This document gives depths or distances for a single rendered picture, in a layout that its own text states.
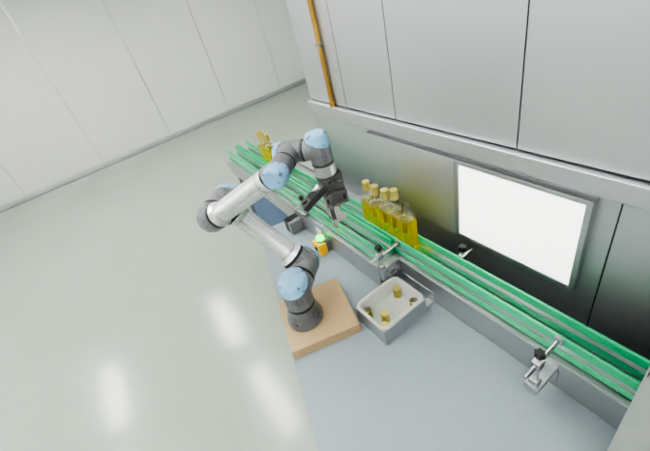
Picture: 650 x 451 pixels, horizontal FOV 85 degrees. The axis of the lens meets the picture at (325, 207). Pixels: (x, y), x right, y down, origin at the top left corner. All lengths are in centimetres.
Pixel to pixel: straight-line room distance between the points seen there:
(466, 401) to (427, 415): 13
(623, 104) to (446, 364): 93
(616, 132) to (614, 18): 25
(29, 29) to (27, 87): 79
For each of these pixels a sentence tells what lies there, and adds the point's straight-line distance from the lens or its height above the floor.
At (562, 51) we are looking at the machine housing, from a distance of 106.
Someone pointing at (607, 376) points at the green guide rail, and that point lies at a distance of 129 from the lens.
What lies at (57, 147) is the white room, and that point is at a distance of 703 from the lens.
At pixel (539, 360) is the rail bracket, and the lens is 119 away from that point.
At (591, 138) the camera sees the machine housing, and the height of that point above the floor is 148.
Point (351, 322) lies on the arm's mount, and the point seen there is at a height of 80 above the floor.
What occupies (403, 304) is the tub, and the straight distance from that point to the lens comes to 155.
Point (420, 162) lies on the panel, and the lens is 144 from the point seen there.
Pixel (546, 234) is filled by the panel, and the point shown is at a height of 116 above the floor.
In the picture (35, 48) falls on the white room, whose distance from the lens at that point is 685.
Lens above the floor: 197
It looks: 34 degrees down
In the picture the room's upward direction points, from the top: 16 degrees counter-clockwise
